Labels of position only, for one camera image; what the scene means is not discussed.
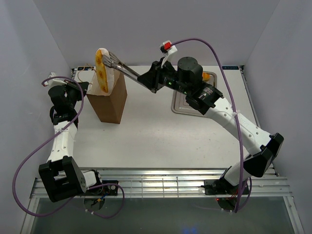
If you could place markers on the brown paper bag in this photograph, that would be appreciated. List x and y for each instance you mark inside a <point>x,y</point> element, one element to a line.
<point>108,108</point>

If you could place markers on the metal baking tray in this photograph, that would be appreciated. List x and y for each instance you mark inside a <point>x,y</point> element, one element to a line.
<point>179,104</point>

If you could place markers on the striped croissant fake bread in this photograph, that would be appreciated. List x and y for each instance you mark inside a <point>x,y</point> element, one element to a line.
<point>205,76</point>

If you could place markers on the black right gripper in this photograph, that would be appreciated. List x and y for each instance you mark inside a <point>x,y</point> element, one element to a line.
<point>151,78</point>

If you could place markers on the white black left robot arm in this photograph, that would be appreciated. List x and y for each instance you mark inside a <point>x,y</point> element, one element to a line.
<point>61,176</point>

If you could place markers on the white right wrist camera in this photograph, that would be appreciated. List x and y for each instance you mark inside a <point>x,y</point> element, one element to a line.
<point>168,51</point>

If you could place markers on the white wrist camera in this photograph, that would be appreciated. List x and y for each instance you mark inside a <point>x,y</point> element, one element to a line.
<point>52,78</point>
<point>168,51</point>

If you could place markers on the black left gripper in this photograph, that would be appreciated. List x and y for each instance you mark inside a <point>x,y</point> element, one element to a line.
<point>73,86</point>

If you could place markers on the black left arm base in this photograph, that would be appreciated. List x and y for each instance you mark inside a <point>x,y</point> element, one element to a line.
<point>109,190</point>

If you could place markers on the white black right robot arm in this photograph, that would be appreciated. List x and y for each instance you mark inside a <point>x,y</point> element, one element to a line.
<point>262,146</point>

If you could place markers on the long white fake bread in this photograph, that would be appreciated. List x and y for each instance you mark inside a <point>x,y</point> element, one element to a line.
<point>105,75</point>

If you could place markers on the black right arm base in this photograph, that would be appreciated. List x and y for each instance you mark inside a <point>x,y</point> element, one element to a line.
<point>218,187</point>

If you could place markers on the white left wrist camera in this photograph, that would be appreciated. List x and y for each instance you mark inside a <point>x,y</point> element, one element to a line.
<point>52,78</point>

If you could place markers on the metal tongs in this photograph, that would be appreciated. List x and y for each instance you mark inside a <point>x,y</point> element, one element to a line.
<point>112,61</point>

